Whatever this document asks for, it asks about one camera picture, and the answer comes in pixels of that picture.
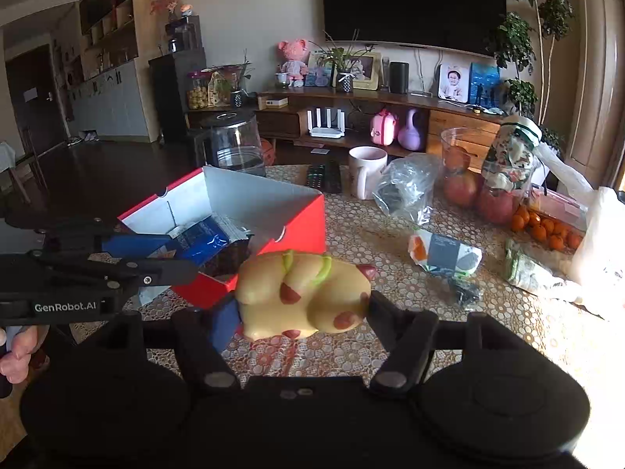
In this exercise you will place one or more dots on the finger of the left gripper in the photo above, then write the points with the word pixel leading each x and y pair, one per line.
pixel 127 245
pixel 152 272

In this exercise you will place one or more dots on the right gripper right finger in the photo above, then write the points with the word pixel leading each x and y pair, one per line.
pixel 388 322

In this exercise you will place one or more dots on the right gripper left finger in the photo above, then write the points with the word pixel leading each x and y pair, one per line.
pixel 224 321

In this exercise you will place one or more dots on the yellow squishy animal toy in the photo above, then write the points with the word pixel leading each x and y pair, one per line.
pixel 297 294

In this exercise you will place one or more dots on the blue white cracker packet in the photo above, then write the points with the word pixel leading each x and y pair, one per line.
pixel 206 239

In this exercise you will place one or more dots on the person's left hand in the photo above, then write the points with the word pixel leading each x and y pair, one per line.
pixel 15 364

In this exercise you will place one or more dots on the blue grey wrapped package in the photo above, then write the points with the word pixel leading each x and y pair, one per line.
pixel 442 255

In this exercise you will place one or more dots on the small black packet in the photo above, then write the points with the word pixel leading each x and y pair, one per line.
pixel 465 294

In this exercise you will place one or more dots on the red white cardboard box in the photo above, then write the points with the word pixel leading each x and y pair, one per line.
pixel 282 216

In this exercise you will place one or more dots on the clear crumpled plastic bag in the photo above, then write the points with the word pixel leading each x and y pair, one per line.
pixel 406 187

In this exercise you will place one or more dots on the black remote control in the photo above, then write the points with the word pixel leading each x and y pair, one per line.
pixel 332 178
pixel 315 177

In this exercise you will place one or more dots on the glass electric kettle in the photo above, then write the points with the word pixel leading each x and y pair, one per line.
pixel 229 140

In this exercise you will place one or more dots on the green white cloth bag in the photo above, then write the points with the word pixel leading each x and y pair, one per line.
pixel 526 273

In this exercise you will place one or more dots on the clear plastic fruit bowl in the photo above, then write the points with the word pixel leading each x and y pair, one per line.
pixel 463 184

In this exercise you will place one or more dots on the pink white mug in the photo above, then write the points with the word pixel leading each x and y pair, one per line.
pixel 365 164

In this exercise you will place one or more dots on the orange basketball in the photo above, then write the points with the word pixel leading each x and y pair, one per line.
pixel 268 149

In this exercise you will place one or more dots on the jar of yellow snacks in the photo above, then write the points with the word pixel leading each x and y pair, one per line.
pixel 197 95

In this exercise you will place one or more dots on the purple gourd vase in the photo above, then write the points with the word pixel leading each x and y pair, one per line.
pixel 413 135

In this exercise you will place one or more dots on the pile of tangerines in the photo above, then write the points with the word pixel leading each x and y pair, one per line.
pixel 550 232

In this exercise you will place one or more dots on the pink toy bag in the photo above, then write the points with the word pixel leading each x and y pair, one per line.
pixel 383 128

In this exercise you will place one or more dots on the floral paper cup stack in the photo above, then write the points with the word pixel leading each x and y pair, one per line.
pixel 510 161

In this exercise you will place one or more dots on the white wifi router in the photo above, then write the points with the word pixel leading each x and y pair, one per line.
pixel 325 123

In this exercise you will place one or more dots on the wooden tv cabinet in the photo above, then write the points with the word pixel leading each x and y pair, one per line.
pixel 282 115

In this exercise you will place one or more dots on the white plastic shopping bag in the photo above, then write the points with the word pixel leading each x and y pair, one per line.
pixel 598 263

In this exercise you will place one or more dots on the black cylinder speaker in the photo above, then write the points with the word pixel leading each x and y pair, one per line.
pixel 399 77

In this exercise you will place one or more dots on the pink pig plush toy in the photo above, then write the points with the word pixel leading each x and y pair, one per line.
pixel 295 54

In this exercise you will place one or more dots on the baby portrait photo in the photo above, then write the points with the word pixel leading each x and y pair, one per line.
pixel 453 83

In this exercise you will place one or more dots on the blue picture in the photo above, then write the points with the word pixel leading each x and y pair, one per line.
pixel 484 83

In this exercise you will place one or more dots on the small potted plant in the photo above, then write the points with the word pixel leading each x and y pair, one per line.
pixel 331 52

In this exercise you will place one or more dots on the potted green tree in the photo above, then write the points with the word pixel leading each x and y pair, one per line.
pixel 524 45

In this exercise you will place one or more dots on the black television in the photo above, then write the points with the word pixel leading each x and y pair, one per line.
pixel 467 26

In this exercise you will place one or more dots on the framed photo yellow frame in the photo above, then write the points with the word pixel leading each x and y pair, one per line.
pixel 358 72

